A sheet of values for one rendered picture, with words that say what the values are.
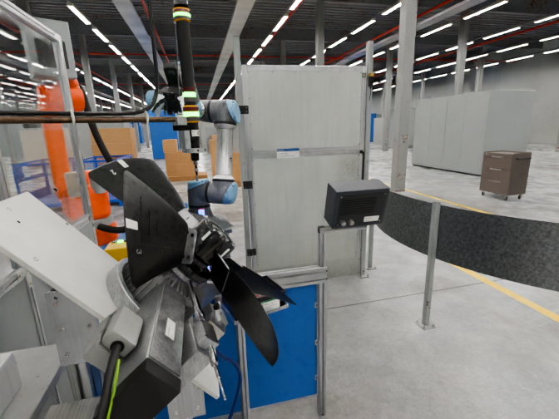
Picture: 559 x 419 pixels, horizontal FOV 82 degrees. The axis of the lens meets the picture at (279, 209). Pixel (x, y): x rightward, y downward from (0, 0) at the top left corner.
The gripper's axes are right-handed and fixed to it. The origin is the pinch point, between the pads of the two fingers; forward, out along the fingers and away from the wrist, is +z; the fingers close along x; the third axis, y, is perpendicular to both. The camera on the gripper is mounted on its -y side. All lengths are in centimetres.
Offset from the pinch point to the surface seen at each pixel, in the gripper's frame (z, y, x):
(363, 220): -3, 53, -80
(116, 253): 17, 53, 24
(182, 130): 17.4, -3.7, -7.4
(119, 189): 28.8, 8.4, 8.7
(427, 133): -805, 488, -628
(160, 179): 19.5, 12.1, 0.3
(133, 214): 52, -7, -4
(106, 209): -221, 276, 158
